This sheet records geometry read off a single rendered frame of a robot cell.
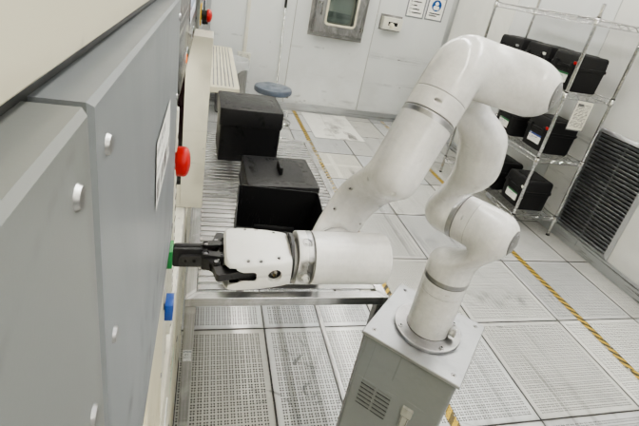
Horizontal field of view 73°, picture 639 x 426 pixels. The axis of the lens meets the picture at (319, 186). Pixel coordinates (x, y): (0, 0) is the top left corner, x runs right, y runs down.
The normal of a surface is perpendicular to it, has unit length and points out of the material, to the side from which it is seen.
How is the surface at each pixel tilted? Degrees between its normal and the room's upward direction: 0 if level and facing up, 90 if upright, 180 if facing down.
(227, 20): 90
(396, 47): 90
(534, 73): 65
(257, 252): 5
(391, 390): 90
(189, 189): 90
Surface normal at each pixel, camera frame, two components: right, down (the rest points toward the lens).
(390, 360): -0.53, 0.29
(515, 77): 0.15, 0.22
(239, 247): 0.07, -0.88
